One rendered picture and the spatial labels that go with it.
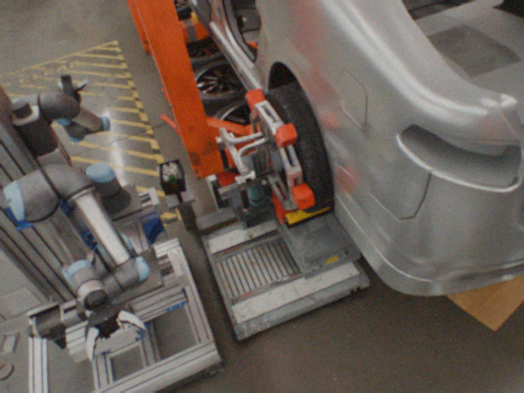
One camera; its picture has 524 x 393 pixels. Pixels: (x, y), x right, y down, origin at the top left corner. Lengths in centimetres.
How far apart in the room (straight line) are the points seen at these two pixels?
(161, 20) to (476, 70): 157
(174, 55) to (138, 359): 155
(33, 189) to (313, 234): 164
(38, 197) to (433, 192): 118
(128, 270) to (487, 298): 198
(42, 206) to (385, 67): 112
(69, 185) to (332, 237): 161
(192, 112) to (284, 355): 141
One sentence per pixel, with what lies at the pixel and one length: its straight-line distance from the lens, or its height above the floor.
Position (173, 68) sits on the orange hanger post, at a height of 127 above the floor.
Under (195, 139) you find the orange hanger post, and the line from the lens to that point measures 251.
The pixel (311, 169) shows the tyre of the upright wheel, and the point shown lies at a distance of 192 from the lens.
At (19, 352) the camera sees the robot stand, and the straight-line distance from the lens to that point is 283.
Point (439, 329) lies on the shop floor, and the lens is 260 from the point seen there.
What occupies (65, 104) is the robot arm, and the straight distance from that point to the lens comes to 196.
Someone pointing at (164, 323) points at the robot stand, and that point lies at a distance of 250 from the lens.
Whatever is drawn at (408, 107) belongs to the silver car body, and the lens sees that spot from 120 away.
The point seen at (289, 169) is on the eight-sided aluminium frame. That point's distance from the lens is 193.
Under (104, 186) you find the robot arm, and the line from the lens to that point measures 215.
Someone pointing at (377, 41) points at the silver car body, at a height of 167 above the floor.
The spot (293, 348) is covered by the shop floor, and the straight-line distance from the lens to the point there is 251.
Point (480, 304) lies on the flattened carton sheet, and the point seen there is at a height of 1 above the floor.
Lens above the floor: 226
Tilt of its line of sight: 45 degrees down
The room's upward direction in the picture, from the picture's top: 12 degrees counter-clockwise
